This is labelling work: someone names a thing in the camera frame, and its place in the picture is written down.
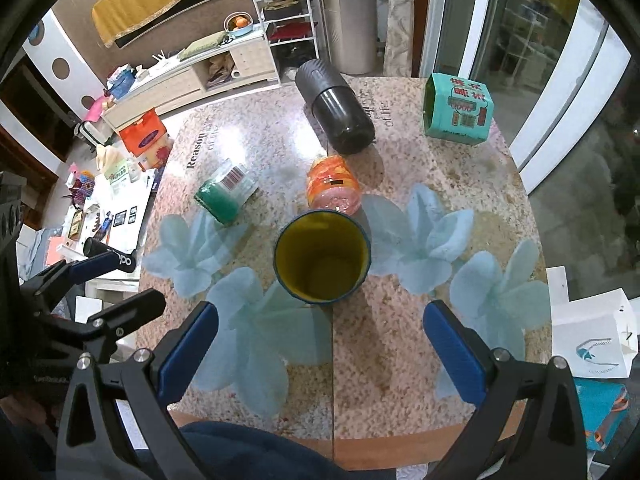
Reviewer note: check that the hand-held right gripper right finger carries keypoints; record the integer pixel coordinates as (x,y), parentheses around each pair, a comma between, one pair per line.
(456,355)

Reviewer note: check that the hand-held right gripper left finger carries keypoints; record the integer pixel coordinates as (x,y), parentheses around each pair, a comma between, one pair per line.
(191,347)

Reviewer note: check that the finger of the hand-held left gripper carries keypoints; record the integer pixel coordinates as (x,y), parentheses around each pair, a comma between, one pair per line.
(92,266)
(132,307)

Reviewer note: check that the blue cup with yellow inside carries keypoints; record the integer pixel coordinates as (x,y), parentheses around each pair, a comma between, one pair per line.
(322,260)

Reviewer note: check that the person's left hand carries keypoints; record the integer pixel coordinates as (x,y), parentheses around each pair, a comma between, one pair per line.
(25,410)

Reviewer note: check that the black cylinder with white print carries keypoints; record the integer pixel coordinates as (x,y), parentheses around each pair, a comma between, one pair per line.
(112,255)

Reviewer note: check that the white cluttered low table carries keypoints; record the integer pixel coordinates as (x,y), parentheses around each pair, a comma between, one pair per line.
(122,200)

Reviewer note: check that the person's dark blue clothing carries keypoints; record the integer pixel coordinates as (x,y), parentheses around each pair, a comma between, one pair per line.
(260,452)

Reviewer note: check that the white paper bag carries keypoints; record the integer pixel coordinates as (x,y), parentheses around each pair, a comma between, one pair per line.
(592,330)

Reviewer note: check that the orange shopping bag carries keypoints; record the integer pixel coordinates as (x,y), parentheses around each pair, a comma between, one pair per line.
(144,136)

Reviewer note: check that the teal gift bag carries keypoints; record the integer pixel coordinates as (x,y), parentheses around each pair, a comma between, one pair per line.
(600,407)

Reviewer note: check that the pink bag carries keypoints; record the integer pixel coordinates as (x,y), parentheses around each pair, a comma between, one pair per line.
(95,109)

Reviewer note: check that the blue packet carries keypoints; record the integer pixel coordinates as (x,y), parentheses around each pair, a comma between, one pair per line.
(120,86)

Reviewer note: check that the white low cabinet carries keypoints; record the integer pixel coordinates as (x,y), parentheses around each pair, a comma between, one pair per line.
(172,87)

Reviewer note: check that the teal printed carton box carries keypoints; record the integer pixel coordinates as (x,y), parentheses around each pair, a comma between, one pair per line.
(457,112)

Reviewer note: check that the green cushion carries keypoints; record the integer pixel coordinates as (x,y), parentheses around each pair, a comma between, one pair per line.
(202,46)

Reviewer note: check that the black cylindrical bottle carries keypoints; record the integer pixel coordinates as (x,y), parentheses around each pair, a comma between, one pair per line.
(336,110)

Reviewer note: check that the bowl of fruit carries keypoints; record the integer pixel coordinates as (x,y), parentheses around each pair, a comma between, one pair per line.
(239,24)

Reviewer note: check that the white shelf rack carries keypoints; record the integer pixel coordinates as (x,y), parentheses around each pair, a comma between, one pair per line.
(260,10)

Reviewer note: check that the patterned beige curtain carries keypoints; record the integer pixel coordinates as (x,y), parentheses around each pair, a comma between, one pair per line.
(402,20)

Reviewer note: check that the grey cylindrical appliance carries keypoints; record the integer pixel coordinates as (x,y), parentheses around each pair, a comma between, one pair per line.
(350,15)

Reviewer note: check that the white sliding door frame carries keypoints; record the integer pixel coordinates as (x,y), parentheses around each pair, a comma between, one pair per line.
(560,110)

